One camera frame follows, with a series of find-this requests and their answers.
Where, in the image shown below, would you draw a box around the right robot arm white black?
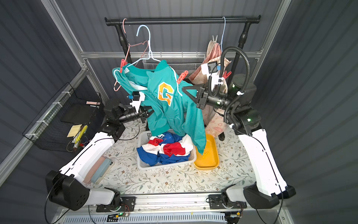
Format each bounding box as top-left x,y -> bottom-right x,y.
183,74 -> 296,210

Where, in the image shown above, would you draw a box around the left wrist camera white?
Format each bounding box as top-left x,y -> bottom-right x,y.
128,91 -> 145,113

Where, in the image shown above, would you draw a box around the pink wire hanger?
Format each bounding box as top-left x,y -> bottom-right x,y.
113,18 -> 150,92

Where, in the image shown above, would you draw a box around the white perforated laundry basket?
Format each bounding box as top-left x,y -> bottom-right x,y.
137,131 -> 196,170

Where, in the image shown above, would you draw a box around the blue red white jacket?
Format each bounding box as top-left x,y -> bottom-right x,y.
137,132 -> 194,167

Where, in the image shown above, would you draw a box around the pink and teal flat cases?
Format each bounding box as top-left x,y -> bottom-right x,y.
83,156 -> 114,184

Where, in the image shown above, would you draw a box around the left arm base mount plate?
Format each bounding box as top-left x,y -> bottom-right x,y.
96,196 -> 137,213

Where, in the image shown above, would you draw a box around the black clothes rack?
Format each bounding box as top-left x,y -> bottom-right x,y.
104,15 -> 262,141

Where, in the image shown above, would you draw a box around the black wire mesh basket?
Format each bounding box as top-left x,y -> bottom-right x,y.
22,85 -> 104,153

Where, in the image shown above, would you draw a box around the yellow sticky notepad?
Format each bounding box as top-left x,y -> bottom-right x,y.
67,125 -> 82,138

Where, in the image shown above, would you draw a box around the yellow plastic tray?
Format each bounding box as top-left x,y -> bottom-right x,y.
194,134 -> 220,170

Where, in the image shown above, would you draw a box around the green jacket orange letter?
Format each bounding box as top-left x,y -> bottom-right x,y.
112,60 -> 207,154

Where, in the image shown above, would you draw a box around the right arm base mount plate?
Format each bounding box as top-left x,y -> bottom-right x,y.
206,194 -> 247,210

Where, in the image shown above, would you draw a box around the white mesh hanging cup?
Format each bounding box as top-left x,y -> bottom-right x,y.
143,57 -> 204,75

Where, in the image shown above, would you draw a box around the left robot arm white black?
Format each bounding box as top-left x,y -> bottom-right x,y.
46,99 -> 154,211

